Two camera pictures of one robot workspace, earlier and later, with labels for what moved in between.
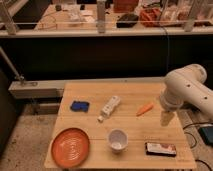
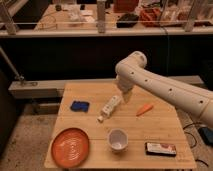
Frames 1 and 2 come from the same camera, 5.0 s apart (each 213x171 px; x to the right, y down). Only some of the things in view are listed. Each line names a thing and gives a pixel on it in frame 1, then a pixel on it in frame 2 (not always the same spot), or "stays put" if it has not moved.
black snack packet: (160, 149) stays put
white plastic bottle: (112, 103) stays put
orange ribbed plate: (70, 147) stays put
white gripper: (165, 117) → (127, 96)
